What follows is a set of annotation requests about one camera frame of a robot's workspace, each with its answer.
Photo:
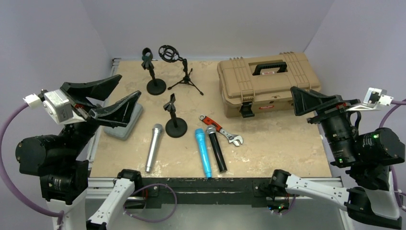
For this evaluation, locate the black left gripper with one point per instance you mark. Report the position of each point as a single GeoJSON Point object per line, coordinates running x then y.
{"type": "Point", "coordinates": [112, 114]}

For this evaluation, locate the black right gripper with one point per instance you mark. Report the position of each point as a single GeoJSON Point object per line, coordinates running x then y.
{"type": "Point", "coordinates": [303, 100]}

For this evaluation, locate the black round base mic stand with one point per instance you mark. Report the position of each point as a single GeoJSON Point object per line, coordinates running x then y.
{"type": "Point", "coordinates": [154, 86]}

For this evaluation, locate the silver mesh head microphone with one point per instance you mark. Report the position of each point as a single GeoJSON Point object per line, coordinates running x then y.
{"type": "Point", "coordinates": [153, 148]}

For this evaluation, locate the black tripod shock mount stand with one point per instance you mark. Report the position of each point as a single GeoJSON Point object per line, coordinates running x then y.
{"type": "Point", "coordinates": [171, 55]}

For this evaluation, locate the blue foam covered microphone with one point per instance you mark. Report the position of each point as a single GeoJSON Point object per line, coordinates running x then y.
{"type": "Point", "coordinates": [200, 138]}

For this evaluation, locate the black microphone with mesh head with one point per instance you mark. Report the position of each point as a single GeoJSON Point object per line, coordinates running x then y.
{"type": "Point", "coordinates": [211, 132]}

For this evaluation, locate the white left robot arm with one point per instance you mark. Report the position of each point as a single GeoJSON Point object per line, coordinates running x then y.
{"type": "Point", "coordinates": [54, 158]}

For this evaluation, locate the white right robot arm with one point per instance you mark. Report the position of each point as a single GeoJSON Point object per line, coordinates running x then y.
{"type": "Point", "coordinates": [367, 158]}

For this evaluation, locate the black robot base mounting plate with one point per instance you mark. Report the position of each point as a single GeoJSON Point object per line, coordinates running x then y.
{"type": "Point", "coordinates": [252, 191]}

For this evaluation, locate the tan plastic tool case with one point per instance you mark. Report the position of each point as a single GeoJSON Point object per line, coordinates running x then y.
{"type": "Point", "coordinates": [254, 85]}

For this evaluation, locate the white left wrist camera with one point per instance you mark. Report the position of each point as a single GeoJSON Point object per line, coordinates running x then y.
{"type": "Point", "coordinates": [56, 104]}

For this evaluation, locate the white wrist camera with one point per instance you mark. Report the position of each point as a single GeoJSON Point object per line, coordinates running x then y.
{"type": "Point", "coordinates": [56, 104]}
{"type": "Point", "coordinates": [375, 99]}

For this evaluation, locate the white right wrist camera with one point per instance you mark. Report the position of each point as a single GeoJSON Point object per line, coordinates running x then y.
{"type": "Point", "coordinates": [375, 99]}

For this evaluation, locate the red handled adjustable wrench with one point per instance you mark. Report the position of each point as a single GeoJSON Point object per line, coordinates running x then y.
{"type": "Point", "coordinates": [237, 140]}

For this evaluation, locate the aluminium table frame rails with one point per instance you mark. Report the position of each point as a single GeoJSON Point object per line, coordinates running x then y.
{"type": "Point", "coordinates": [272, 140]}

